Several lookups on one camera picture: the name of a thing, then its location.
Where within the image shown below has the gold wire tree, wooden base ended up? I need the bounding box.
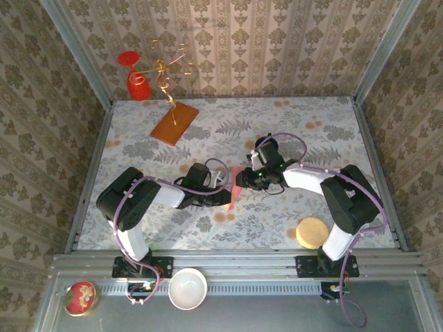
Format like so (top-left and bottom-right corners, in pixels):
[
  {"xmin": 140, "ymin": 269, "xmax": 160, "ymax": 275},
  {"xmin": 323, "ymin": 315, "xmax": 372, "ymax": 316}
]
[{"xmin": 148, "ymin": 39, "xmax": 201, "ymax": 147}]

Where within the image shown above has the round cork disc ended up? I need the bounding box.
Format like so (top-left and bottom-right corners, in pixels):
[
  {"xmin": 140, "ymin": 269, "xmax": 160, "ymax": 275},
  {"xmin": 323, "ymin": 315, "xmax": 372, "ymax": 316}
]
[{"xmin": 296, "ymin": 216, "xmax": 329, "ymax": 250}]

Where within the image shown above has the red round tin, gold pattern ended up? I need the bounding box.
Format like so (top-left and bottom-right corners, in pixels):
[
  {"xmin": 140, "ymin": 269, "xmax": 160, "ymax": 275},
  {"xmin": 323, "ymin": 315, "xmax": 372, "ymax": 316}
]
[{"xmin": 63, "ymin": 280, "xmax": 101, "ymax": 317}]

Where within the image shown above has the red plastic wine glass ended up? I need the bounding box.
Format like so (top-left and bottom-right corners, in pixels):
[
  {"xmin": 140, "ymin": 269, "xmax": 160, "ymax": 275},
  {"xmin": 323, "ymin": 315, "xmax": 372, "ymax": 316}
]
[{"xmin": 116, "ymin": 50, "xmax": 152, "ymax": 102}]

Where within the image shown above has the grey slotted cable duct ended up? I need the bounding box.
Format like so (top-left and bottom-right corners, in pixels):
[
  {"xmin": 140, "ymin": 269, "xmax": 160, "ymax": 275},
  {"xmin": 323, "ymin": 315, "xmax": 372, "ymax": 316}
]
[{"xmin": 91, "ymin": 279, "xmax": 325, "ymax": 297}]

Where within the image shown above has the grey metal shelf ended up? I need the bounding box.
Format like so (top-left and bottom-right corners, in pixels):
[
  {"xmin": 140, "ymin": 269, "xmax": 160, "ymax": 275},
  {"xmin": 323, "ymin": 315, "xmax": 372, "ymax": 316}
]
[{"xmin": 33, "ymin": 271, "xmax": 442, "ymax": 332}]

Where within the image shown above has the aluminium side rail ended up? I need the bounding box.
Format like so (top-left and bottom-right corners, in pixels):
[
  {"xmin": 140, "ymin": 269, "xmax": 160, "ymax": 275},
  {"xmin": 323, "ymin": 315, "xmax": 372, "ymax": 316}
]
[
  {"xmin": 352, "ymin": 98, "xmax": 409, "ymax": 252},
  {"xmin": 64, "ymin": 103, "xmax": 114, "ymax": 253}
]

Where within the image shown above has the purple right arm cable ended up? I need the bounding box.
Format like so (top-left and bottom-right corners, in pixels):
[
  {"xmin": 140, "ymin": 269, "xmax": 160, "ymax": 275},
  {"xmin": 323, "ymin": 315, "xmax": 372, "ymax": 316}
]
[{"xmin": 257, "ymin": 132, "xmax": 390, "ymax": 329}]

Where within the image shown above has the pink square paper sheet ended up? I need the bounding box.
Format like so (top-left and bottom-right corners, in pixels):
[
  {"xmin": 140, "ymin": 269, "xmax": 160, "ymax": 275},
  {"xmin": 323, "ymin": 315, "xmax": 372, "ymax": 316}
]
[{"xmin": 226, "ymin": 165, "xmax": 245, "ymax": 212}]

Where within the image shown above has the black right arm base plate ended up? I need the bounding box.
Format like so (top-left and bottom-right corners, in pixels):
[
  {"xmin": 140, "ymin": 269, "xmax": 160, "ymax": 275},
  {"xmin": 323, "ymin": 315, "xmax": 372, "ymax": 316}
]
[{"xmin": 295, "ymin": 255, "xmax": 360, "ymax": 279}]

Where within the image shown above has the aluminium corner post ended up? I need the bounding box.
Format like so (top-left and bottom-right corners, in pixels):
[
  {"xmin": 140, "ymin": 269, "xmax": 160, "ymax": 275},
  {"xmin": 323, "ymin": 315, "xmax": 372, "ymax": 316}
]
[
  {"xmin": 40, "ymin": 0, "xmax": 114, "ymax": 109},
  {"xmin": 353, "ymin": 0, "xmax": 422, "ymax": 104}
]

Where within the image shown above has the floral patterned table cover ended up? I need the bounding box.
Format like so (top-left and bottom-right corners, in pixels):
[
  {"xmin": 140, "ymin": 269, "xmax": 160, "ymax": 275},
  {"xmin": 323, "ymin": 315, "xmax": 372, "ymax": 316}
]
[{"xmin": 76, "ymin": 95, "xmax": 397, "ymax": 250}]

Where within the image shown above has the white bowl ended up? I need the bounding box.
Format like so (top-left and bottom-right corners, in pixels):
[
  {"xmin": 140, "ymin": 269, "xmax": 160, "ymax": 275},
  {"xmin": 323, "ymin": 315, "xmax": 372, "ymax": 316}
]
[{"xmin": 168, "ymin": 268, "xmax": 208, "ymax": 311}]

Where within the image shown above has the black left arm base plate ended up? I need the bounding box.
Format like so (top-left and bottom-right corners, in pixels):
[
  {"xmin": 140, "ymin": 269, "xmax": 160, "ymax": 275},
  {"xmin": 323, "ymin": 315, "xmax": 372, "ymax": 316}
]
[{"xmin": 111, "ymin": 255, "xmax": 174, "ymax": 279}]

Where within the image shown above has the dark blue mug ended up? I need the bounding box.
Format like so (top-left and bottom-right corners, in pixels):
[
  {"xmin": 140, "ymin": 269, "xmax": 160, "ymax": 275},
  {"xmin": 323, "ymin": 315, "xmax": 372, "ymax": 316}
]
[{"xmin": 254, "ymin": 133, "xmax": 278, "ymax": 149}]

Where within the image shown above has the aluminium cross rail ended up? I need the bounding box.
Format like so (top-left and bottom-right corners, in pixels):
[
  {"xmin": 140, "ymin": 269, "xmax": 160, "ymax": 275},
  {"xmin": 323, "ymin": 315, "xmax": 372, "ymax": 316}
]
[{"xmin": 51, "ymin": 248, "xmax": 427, "ymax": 277}]

